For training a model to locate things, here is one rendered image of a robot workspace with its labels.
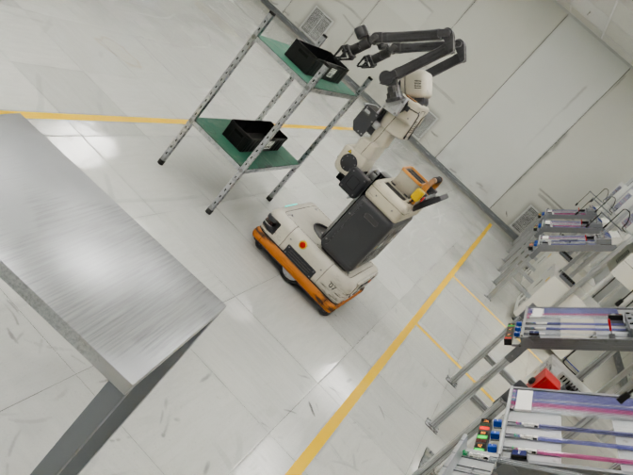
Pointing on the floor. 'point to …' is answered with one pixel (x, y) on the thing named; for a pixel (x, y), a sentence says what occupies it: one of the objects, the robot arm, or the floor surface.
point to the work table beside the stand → (92, 285)
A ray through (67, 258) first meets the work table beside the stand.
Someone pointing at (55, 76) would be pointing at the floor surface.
